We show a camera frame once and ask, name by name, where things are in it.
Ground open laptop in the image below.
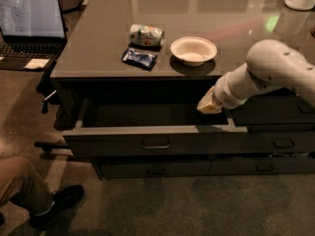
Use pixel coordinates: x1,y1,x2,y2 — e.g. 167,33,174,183
0,0,67,71

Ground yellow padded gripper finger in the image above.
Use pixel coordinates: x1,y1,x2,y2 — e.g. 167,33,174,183
197,87,221,114

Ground blue snack packet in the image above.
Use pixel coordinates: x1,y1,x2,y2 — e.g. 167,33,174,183
121,47,158,71

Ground dark drawer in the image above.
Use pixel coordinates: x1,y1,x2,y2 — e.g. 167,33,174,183
230,89,315,126
62,96,315,158
97,159,212,179
209,157,315,175

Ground person's leg tan trousers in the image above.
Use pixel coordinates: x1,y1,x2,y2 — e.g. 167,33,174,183
0,156,54,215

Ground black chair base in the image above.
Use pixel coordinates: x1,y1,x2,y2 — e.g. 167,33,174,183
33,90,69,153

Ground black shoe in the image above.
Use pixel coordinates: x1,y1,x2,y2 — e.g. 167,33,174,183
30,185,85,229

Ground white sticky note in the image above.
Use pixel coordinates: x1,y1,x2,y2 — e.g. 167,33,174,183
24,59,48,70

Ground white bowl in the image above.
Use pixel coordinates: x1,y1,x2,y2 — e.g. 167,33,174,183
170,36,218,66

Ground dark cabinet frame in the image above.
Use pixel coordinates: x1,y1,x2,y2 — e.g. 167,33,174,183
56,77,315,173

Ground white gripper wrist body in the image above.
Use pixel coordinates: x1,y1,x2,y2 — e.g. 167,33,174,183
213,74,246,109

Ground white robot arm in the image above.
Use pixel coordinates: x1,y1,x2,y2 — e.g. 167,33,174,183
197,39,315,114

